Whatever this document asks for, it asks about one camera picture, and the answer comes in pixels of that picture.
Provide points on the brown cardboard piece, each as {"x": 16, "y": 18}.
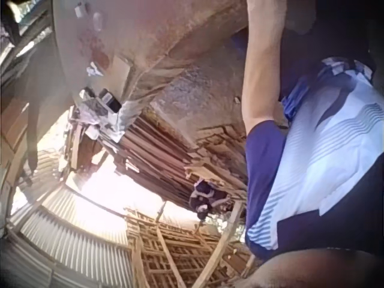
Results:
{"x": 121, "y": 67}

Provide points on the crumpled paper scraps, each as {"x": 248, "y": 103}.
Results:
{"x": 93, "y": 111}

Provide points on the stack of wooden planks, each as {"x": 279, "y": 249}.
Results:
{"x": 168, "y": 156}

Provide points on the corrugated metal sheets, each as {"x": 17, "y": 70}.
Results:
{"x": 72, "y": 237}

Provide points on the wooden lattice frame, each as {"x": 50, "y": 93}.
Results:
{"x": 180, "y": 249}

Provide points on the black phone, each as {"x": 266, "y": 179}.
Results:
{"x": 109, "y": 100}

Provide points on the small white tag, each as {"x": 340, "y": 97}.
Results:
{"x": 79, "y": 11}

